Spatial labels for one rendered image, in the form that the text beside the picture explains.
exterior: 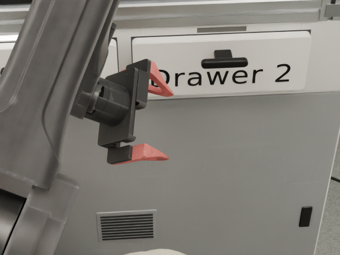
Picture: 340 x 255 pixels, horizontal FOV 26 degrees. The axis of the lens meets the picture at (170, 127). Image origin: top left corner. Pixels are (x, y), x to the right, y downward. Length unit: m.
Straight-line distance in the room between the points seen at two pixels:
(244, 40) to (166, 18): 0.13
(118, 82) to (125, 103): 0.05
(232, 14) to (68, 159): 0.41
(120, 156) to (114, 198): 0.45
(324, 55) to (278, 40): 0.10
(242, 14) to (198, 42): 0.08
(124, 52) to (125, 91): 0.24
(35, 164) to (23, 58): 0.07
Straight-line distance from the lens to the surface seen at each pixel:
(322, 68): 1.28
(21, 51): 0.47
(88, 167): 1.38
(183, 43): 1.18
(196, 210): 1.48
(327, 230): 2.15
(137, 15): 1.17
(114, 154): 1.01
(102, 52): 0.81
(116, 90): 0.97
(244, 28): 1.20
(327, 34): 1.24
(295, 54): 1.23
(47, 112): 0.47
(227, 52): 1.19
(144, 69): 1.01
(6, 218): 0.46
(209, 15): 1.18
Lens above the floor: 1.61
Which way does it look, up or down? 42 degrees down
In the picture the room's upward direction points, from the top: straight up
